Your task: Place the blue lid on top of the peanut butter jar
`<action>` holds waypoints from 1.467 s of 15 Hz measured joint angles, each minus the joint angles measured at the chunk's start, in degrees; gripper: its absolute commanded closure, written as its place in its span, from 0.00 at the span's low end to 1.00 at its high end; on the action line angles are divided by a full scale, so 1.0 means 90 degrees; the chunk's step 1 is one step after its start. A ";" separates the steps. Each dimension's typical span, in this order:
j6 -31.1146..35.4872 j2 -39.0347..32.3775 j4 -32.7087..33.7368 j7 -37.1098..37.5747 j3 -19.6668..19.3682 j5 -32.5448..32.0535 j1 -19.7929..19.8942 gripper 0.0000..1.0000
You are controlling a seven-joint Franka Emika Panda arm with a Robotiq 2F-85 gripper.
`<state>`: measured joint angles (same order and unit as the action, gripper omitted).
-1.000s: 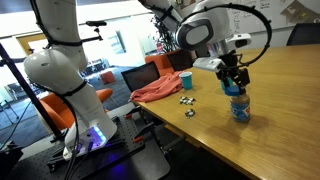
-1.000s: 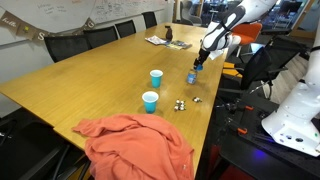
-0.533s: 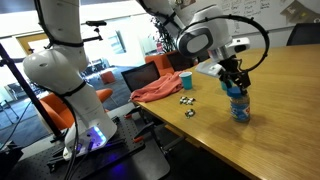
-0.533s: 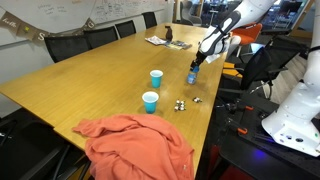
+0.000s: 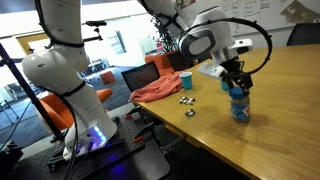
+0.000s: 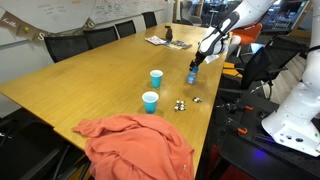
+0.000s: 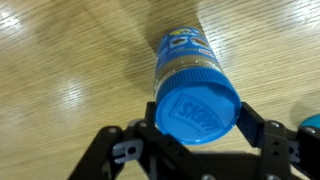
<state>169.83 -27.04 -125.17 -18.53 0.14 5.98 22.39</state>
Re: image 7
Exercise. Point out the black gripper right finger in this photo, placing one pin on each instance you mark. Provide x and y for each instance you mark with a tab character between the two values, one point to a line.
283	150

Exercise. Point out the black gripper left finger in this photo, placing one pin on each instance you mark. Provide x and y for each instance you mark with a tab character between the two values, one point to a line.
133	146

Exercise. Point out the blue plastic jar lid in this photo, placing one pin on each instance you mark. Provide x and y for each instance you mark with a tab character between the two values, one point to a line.
196	110

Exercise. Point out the peanut butter jar blue label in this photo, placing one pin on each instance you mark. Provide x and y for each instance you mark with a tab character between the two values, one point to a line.
183	53

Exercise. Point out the blue plastic cup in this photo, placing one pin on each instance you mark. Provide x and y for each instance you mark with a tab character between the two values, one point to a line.
312	121

